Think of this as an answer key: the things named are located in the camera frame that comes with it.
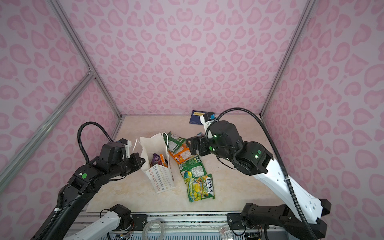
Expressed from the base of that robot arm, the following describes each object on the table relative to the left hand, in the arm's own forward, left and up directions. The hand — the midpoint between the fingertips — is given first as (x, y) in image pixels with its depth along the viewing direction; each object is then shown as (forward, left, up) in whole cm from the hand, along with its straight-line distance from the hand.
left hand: (146, 157), depth 68 cm
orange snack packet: (+14, -13, -23) cm, 30 cm away
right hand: (0, -22, +13) cm, 25 cm away
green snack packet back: (+24, -8, -22) cm, 33 cm away
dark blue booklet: (+48, -22, -25) cm, 58 cm away
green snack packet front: (+7, -21, -23) cm, 32 cm away
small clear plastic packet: (-27, -35, -22) cm, 50 cm away
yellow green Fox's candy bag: (-7, -24, -22) cm, 33 cm away
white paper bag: (-5, -6, -10) cm, 12 cm away
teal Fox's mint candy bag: (+31, -26, -24) cm, 47 cm away
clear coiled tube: (-27, +2, -22) cm, 35 cm away
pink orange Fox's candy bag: (+2, -6, -9) cm, 11 cm away
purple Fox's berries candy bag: (+8, +1, -17) cm, 19 cm away
